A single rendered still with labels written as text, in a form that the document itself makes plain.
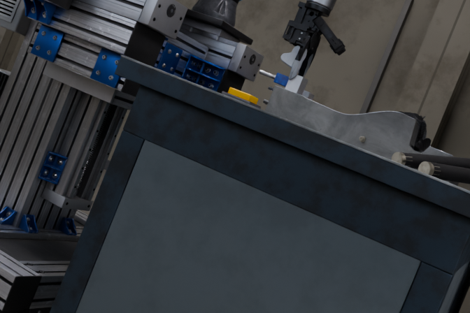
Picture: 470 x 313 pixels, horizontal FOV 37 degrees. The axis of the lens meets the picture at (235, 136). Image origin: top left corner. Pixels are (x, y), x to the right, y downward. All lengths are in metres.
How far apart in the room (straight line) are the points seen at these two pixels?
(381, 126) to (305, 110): 0.20
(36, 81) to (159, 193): 1.03
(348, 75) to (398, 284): 3.91
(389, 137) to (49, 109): 1.01
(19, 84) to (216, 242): 1.19
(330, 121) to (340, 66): 3.23
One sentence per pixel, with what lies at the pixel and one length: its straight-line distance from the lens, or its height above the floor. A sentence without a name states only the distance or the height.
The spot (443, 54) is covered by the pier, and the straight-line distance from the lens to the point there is 4.69.
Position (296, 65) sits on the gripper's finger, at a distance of 1.90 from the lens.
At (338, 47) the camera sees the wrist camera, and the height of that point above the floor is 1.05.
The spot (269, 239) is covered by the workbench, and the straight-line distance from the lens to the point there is 1.20.
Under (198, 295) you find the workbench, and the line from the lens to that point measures 1.25.
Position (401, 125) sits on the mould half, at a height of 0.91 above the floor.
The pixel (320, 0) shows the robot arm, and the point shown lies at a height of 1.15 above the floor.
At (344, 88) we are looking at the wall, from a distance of 4.99.
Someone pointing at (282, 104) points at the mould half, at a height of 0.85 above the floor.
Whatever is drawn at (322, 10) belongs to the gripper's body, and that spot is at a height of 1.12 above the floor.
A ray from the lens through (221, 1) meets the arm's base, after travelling 2.32.
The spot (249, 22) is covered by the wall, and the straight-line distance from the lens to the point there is 5.41.
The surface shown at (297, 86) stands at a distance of 1.91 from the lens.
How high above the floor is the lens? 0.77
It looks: 1 degrees down
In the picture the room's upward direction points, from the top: 22 degrees clockwise
